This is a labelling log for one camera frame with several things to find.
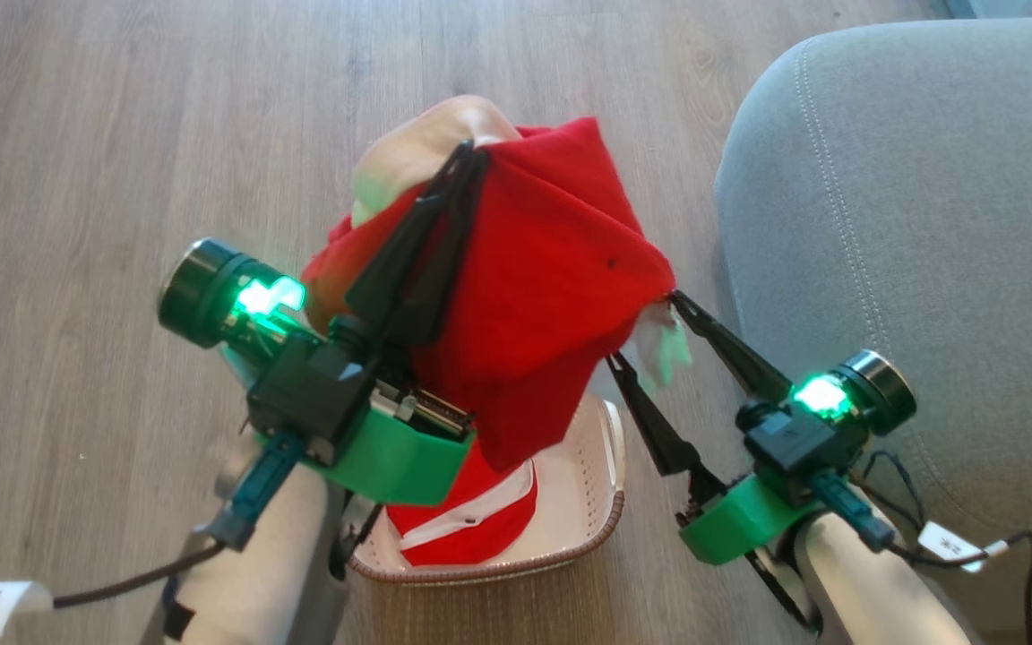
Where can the woven basket with white liner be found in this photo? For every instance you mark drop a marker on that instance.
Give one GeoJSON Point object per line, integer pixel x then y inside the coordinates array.
{"type": "Point", "coordinates": [579, 502]}

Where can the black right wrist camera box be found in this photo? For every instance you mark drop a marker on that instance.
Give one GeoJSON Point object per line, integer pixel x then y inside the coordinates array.
{"type": "Point", "coordinates": [803, 443]}

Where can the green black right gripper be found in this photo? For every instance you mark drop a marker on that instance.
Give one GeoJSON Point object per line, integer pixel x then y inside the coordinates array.
{"type": "Point", "coordinates": [731, 528]}

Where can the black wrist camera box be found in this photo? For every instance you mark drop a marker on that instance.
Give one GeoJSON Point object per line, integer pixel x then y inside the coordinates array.
{"type": "Point", "coordinates": [310, 394]}
{"type": "Point", "coordinates": [803, 443]}

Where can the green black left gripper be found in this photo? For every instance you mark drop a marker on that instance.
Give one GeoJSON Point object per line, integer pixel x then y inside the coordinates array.
{"type": "Point", "coordinates": [391, 461]}

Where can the beige garment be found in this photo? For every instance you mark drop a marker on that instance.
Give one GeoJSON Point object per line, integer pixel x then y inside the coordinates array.
{"type": "Point", "coordinates": [426, 148]}

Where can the red garment with white panels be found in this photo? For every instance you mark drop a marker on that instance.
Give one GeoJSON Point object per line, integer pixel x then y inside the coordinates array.
{"type": "Point", "coordinates": [552, 296]}

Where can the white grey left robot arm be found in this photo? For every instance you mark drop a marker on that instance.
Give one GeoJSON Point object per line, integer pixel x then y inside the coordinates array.
{"type": "Point", "coordinates": [274, 564]}

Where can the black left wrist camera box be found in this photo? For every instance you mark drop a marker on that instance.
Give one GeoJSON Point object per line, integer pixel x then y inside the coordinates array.
{"type": "Point", "coordinates": [310, 394]}

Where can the red garment with white stripe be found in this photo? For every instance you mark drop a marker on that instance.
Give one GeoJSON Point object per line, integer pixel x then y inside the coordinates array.
{"type": "Point", "coordinates": [462, 528]}

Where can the grey upholstered seat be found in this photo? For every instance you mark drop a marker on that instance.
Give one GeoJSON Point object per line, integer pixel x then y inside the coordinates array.
{"type": "Point", "coordinates": [928, 224]}

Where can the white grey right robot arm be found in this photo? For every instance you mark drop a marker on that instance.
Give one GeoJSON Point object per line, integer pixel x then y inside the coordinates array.
{"type": "Point", "coordinates": [874, 600]}

